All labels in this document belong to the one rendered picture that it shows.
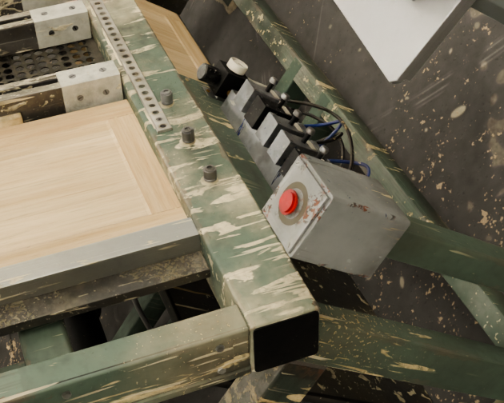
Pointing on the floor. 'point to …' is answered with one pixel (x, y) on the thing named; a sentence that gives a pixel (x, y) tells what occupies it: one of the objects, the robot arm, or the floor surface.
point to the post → (458, 257)
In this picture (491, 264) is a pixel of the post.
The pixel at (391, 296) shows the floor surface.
